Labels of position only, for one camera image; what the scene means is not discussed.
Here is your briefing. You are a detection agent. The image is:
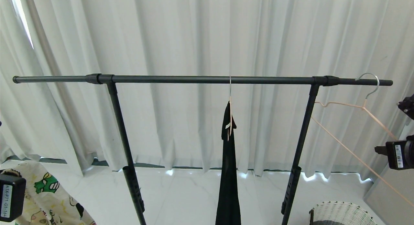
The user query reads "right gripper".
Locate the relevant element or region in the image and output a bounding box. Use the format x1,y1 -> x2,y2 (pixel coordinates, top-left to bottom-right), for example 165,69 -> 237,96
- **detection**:
375,134 -> 414,171

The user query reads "white curtain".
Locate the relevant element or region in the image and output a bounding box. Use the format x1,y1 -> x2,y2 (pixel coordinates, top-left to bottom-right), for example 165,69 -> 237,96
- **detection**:
0,0 -> 414,183

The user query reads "black clothes rack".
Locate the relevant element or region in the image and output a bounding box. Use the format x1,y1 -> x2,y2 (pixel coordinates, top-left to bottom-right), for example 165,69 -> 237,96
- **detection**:
12,73 -> 394,225

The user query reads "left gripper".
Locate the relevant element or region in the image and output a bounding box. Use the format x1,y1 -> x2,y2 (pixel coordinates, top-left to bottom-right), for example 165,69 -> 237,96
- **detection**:
0,173 -> 27,223

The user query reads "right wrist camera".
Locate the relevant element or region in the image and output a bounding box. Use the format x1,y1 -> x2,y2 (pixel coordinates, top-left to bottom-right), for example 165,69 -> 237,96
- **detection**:
397,94 -> 414,120

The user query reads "pink clothes hanger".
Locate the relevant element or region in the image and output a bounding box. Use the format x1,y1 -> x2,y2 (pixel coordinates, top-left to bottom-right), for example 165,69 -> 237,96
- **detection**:
310,73 -> 414,208
225,76 -> 234,141

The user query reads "black garment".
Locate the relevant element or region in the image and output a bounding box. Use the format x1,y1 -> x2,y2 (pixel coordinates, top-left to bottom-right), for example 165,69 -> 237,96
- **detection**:
215,101 -> 242,225

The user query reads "cream printed garment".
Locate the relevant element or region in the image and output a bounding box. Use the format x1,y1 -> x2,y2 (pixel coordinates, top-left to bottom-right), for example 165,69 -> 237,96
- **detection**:
0,161 -> 97,225

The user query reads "white laundry basket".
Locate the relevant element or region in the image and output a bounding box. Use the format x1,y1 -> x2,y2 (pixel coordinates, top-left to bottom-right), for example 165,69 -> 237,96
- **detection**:
309,201 -> 377,225

